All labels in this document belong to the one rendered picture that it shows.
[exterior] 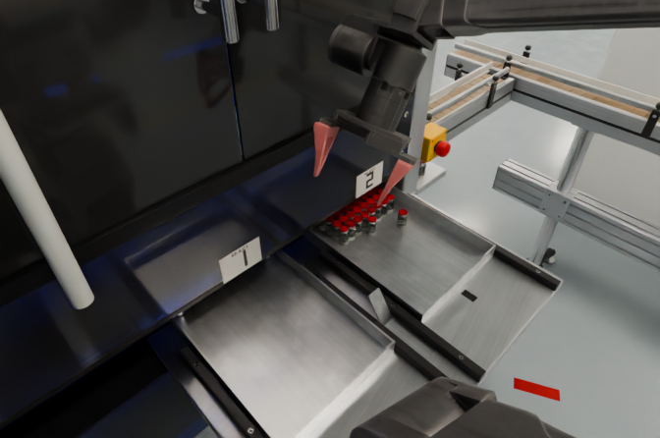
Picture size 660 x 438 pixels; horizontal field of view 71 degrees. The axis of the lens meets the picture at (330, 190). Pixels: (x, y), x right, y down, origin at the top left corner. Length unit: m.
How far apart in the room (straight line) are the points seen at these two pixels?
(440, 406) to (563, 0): 0.43
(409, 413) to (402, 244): 0.80
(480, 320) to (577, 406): 1.09
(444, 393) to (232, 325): 0.67
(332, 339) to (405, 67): 0.52
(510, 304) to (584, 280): 1.44
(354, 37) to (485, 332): 0.60
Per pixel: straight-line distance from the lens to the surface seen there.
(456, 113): 1.48
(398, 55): 0.60
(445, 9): 0.60
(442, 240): 1.10
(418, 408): 0.30
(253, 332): 0.92
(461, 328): 0.95
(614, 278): 2.51
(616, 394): 2.12
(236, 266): 0.85
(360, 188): 1.00
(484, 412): 0.28
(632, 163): 2.45
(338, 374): 0.87
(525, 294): 1.05
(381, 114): 0.60
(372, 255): 1.04
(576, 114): 1.74
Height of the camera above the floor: 1.64
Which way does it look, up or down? 39 degrees down
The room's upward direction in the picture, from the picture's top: straight up
